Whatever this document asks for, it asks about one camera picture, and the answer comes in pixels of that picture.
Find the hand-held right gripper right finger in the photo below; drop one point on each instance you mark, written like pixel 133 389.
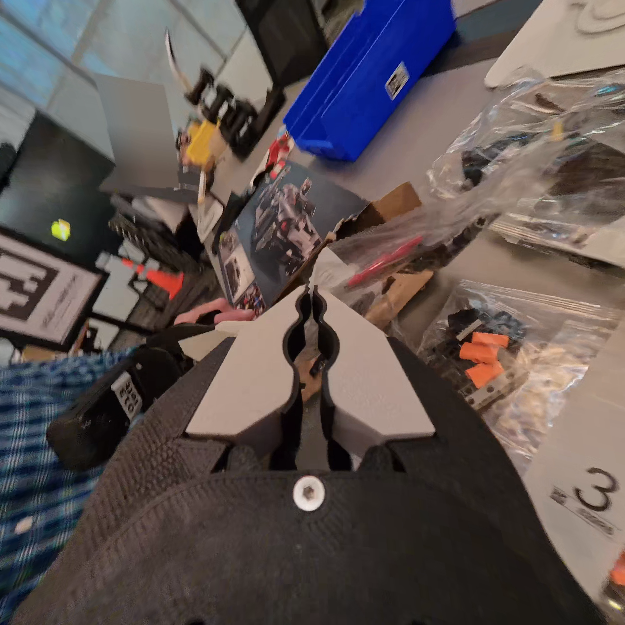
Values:
pixel 376 385

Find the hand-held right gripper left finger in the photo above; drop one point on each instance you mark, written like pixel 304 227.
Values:
pixel 244 385

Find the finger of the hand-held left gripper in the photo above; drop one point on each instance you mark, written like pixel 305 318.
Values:
pixel 200 344

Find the printed cardboard lego box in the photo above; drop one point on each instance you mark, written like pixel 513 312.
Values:
pixel 283 224

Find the person's left hand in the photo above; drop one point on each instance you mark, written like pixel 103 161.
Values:
pixel 232 312

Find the orange traffic cone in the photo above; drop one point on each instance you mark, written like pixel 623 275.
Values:
pixel 163 279

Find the blue plaid clothing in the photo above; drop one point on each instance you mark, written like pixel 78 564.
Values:
pixel 34 488

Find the black ribbed object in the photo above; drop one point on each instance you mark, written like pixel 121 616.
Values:
pixel 151 239

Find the clear bag with orange pieces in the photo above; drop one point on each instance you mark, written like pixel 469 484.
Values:
pixel 517 361

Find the black framed marker board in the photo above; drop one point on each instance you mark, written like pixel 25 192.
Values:
pixel 44 288

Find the red toy figure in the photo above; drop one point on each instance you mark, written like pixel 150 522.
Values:
pixel 279 154

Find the black box with yellow sticker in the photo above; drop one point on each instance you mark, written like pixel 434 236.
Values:
pixel 44 195

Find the white paper parts bag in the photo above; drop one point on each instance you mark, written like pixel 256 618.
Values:
pixel 581 468
pixel 551 39

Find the large clear parts bag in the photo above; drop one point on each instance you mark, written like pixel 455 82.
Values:
pixel 527 161

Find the blue plastic bin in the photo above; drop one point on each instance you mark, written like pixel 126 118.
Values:
pixel 361 83

